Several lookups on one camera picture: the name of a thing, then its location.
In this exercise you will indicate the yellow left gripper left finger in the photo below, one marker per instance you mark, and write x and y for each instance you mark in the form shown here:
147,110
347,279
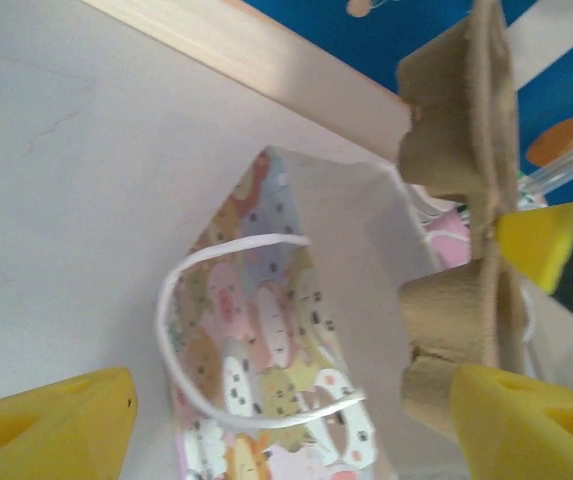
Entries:
76,425

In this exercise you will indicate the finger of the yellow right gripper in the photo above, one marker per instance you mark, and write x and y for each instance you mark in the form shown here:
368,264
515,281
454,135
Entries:
541,240

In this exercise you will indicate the printed paper gift bag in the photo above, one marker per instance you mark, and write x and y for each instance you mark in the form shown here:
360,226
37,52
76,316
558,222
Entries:
356,240

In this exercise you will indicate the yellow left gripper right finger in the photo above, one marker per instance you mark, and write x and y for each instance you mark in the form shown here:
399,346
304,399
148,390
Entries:
506,440

